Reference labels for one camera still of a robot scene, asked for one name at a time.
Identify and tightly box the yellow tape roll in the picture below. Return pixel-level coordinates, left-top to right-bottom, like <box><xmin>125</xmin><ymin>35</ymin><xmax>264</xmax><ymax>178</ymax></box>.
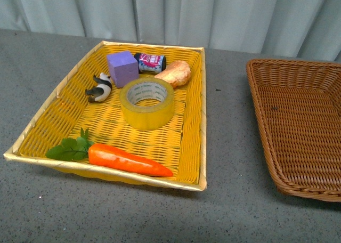
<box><xmin>119</xmin><ymin>77</ymin><xmax>174</xmax><ymax>131</ymax></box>

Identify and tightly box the brown wicker basket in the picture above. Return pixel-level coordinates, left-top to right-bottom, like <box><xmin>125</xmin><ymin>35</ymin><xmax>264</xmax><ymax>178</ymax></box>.
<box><xmin>246</xmin><ymin>59</ymin><xmax>340</xmax><ymax>202</ymax></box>

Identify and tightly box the toy bread croissant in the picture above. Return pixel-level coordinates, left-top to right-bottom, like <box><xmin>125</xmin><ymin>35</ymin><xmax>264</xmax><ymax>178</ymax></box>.
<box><xmin>155</xmin><ymin>60</ymin><xmax>191</xmax><ymax>88</ymax></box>

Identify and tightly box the small printed can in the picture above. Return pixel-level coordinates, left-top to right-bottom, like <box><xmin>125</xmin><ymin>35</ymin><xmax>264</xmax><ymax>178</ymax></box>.
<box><xmin>134</xmin><ymin>53</ymin><xmax>167</xmax><ymax>74</ymax></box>

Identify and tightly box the purple foam cube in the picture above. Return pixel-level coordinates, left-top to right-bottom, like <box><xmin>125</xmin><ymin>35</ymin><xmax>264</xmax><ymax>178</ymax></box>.
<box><xmin>107</xmin><ymin>51</ymin><xmax>139</xmax><ymax>88</ymax></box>

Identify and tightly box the panda figurine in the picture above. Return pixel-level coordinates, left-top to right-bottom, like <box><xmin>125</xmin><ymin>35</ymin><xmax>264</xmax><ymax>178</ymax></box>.
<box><xmin>85</xmin><ymin>72</ymin><xmax>112</xmax><ymax>103</ymax></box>

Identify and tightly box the orange toy carrot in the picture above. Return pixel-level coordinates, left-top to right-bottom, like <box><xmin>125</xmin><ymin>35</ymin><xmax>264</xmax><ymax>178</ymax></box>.
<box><xmin>45</xmin><ymin>128</ymin><xmax>173</xmax><ymax>177</ymax></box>

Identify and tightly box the grey-white curtain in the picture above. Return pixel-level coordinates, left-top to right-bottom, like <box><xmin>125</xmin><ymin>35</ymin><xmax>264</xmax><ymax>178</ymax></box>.
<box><xmin>1</xmin><ymin>0</ymin><xmax>340</xmax><ymax>61</ymax></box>

